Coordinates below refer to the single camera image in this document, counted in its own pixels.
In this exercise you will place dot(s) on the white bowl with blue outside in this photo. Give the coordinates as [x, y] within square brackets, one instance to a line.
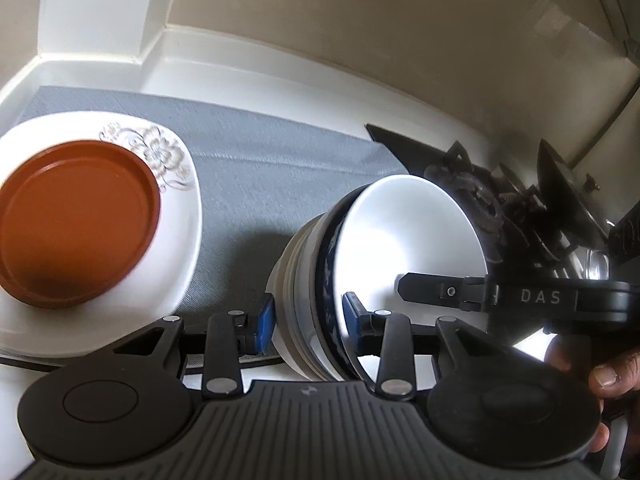
[410, 230]

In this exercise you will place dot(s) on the person's right hand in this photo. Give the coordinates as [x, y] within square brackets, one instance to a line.
[611, 375]

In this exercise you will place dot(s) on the grey table mat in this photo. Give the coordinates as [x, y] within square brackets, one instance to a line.
[250, 175]

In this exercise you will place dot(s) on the black gas stove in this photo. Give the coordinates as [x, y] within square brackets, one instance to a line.
[400, 150]

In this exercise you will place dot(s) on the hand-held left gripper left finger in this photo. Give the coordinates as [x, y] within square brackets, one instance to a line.
[265, 324]

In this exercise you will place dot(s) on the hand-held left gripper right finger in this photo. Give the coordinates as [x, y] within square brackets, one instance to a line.
[352, 316]

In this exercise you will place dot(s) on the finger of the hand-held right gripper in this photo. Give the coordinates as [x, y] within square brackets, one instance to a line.
[440, 290]

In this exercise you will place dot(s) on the brown round plate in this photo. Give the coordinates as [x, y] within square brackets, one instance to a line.
[75, 220]

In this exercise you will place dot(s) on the white floral plate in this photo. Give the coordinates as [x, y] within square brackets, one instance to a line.
[175, 240]

